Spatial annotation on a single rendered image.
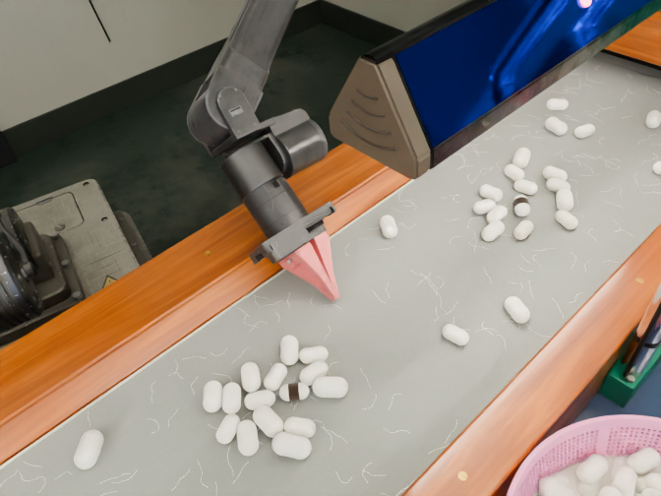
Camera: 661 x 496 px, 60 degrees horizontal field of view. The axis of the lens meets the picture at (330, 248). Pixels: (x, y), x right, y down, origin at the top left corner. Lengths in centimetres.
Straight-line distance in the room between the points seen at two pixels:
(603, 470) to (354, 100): 41
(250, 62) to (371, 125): 34
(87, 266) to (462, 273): 78
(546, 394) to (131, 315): 46
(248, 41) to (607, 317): 50
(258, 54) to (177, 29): 205
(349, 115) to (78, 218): 104
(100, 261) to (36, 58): 143
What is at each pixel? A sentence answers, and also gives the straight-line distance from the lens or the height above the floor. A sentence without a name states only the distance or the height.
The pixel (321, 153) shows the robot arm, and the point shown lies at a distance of 71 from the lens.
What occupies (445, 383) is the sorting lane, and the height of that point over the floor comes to 74.
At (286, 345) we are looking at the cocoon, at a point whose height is 76.
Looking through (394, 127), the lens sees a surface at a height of 107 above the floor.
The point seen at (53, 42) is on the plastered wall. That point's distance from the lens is 255.
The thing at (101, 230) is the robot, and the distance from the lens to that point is 131.
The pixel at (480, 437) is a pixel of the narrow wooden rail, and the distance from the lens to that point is 57.
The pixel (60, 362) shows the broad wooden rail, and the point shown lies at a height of 76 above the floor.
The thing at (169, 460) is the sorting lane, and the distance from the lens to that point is 61.
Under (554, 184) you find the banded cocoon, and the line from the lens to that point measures 84.
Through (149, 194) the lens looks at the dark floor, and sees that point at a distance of 217.
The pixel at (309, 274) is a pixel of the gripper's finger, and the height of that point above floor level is 77.
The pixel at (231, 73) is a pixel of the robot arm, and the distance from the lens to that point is 67.
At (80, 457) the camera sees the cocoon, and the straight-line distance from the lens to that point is 63.
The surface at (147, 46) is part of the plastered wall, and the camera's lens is 270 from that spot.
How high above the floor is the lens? 127
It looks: 45 degrees down
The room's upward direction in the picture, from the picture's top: 6 degrees counter-clockwise
